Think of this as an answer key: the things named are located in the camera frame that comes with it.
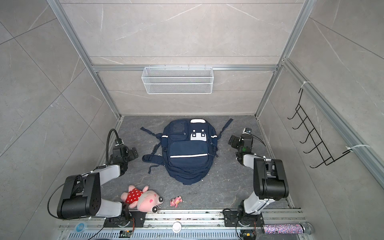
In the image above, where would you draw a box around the navy blue student backpack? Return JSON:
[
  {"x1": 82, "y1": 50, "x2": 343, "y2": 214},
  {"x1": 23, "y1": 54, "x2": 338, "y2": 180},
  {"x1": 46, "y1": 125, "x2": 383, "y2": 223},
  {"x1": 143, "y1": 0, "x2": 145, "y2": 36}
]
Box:
[{"x1": 141, "y1": 119, "x2": 233, "y2": 185}]

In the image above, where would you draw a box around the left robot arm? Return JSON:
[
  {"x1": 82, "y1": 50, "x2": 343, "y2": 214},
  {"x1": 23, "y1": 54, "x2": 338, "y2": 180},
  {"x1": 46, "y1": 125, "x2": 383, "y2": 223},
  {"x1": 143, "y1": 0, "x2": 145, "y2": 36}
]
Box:
[{"x1": 47, "y1": 129, "x2": 139, "y2": 220}]

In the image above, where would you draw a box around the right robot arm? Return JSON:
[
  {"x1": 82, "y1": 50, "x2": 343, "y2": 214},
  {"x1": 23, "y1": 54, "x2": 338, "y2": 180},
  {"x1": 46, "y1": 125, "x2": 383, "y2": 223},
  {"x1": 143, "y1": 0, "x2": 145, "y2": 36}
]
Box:
[{"x1": 228, "y1": 133, "x2": 289, "y2": 225}]

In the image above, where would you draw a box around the pink pig plush toy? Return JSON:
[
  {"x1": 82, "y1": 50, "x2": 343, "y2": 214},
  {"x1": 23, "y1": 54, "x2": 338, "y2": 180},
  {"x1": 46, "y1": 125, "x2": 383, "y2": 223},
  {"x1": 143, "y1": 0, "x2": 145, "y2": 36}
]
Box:
[{"x1": 121, "y1": 185, "x2": 164, "y2": 213}]

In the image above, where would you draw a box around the small pink toy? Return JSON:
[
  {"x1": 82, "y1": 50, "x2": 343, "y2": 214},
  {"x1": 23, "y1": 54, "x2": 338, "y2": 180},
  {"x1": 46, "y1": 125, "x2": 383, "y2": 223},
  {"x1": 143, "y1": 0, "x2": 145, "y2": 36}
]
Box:
[{"x1": 170, "y1": 196, "x2": 183, "y2": 208}]

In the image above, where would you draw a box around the blue tape roll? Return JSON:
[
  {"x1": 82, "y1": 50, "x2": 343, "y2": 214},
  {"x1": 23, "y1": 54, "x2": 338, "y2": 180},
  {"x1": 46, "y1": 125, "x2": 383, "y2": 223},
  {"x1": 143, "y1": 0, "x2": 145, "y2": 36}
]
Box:
[{"x1": 74, "y1": 222, "x2": 88, "y2": 234}]

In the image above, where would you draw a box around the white round cap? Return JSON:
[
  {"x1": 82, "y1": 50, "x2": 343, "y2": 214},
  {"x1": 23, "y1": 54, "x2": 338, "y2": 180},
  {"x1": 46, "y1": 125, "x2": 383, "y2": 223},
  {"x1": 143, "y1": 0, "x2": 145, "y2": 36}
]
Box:
[{"x1": 172, "y1": 222, "x2": 182, "y2": 234}]

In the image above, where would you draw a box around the glitter purple tube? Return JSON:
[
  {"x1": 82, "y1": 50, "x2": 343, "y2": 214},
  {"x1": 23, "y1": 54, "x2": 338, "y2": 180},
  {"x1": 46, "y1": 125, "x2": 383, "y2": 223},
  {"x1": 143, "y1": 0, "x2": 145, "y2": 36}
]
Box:
[{"x1": 262, "y1": 222, "x2": 315, "y2": 235}]

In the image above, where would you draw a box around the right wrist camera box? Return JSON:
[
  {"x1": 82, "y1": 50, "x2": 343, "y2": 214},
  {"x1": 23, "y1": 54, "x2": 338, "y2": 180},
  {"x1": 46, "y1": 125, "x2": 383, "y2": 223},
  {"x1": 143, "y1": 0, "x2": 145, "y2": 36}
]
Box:
[{"x1": 243, "y1": 128, "x2": 252, "y2": 135}]

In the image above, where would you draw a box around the black wire hook rack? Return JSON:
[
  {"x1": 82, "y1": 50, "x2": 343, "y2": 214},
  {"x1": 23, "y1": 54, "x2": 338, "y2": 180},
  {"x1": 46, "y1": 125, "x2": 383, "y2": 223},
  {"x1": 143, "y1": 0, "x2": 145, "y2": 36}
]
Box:
[{"x1": 287, "y1": 88, "x2": 370, "y2": 169}]

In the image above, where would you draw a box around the white wire mesh basket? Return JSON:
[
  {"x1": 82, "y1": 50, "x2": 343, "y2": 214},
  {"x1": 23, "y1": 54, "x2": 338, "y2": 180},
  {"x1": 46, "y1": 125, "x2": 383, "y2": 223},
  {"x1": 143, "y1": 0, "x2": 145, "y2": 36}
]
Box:
[{"x1": 142, "y1": 67, "x2": 214, "y2": 94}]

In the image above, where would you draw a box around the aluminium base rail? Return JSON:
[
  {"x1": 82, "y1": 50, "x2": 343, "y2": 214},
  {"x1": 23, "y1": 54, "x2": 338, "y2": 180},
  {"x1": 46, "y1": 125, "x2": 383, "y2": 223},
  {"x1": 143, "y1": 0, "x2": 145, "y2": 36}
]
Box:
[{"x1": 58, "y1": 209, "x2": 315, "y2": 240}]

